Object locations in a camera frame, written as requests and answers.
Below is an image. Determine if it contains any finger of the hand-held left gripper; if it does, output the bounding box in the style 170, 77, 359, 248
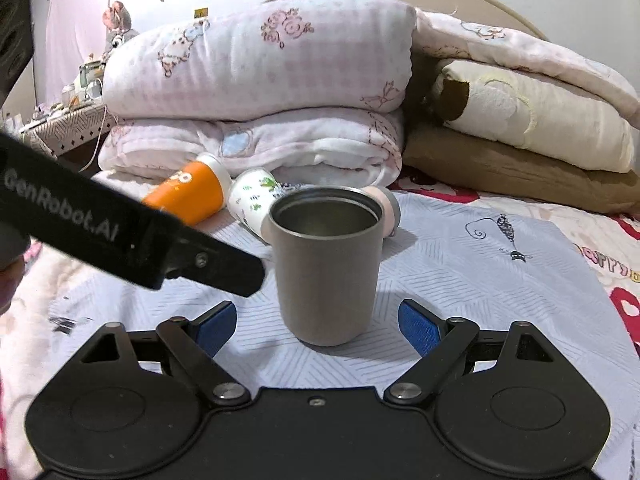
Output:
166, 221, 266, 297

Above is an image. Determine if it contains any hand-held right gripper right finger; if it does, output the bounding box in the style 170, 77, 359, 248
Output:
384, 299, 556, 405

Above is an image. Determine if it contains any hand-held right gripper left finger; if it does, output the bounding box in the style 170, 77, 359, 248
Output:
75, 301, 251, 407

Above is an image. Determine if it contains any grey metal cup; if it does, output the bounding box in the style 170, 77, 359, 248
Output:
269, 186, 385, 347

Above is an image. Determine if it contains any white cup with green print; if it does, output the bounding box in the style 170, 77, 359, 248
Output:
227, 167, 292, 242

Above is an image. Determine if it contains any orange paper cup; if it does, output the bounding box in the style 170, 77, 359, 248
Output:
142, 152, 232, 226

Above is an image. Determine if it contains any pink cup with grey rim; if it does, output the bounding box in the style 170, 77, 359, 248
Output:
361, 185, 401, 239

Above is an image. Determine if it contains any person's left hand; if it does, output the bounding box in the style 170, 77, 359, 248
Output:
0, 254, 27, 317

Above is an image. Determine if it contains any pale blue patterned cloth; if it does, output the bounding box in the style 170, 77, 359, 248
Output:
47, 189, 640, 463

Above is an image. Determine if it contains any bedside table with patterned cloth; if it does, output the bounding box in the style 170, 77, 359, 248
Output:
19, 104, 109, 158

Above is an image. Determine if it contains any pink curtain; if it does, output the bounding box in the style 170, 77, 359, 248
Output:
44, 0, 162, 107

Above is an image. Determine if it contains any grey stuffed doll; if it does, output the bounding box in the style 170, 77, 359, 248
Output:
101, 0, 140, 53

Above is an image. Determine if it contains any folded pink checked quilt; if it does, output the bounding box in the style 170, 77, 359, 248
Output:
96, 0, 419, 187

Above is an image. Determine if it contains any cream fleece blanket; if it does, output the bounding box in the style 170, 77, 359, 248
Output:
430, 58, 637, 174

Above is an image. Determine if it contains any cream and brown blanket stack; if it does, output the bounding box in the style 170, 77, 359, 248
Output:
414, 7, 640, 128

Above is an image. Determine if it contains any white cable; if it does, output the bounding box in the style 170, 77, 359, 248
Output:
82, 105, 118, 173

